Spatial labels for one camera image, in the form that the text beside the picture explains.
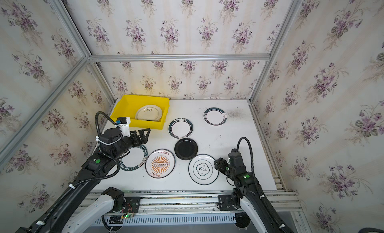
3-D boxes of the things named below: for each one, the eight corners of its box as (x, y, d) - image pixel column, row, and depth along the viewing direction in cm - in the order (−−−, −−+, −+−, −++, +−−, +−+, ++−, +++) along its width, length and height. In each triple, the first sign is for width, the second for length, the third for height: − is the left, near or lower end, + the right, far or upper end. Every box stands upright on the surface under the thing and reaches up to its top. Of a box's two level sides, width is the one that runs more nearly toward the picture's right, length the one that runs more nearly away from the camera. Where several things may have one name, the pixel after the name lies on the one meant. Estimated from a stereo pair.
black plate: (173, 160, 90) (173, 159, 88) (175, 139, 99) (175, 138, 97) (198, 160, 90) (198, 159, 88) (197, 140, 99) (197, 138, 97)
